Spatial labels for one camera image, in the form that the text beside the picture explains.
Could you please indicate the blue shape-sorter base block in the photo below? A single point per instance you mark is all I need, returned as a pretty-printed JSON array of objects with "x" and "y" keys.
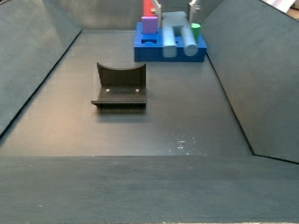
[{"x": 148, "y": 48}]

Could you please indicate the black regrasp fixture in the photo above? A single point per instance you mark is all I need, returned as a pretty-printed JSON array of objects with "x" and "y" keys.
[{"x": 121, "y": 86}]

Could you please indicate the metal gripper finger with black pad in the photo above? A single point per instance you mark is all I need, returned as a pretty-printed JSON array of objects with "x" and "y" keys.
[{"x": 194, "y": 7}]

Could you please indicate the red rectangular block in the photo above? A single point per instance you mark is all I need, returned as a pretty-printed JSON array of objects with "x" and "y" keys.
[{"x": 147, "y": 8}]

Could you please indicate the light blue square-circle object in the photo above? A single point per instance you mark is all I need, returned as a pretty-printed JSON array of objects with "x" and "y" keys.
[{"x": 176, "y": 27}]

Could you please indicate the purple square peg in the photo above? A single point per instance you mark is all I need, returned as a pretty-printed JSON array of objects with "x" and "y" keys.
[{"x": 149, "y": 25}]

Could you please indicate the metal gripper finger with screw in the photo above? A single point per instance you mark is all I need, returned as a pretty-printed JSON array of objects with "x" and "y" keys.
[{"x": 156, "y": 11}]

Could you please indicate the green hexagonal peg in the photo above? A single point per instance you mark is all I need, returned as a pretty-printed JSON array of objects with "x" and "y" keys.
[{"x": 196, "y": 30}]

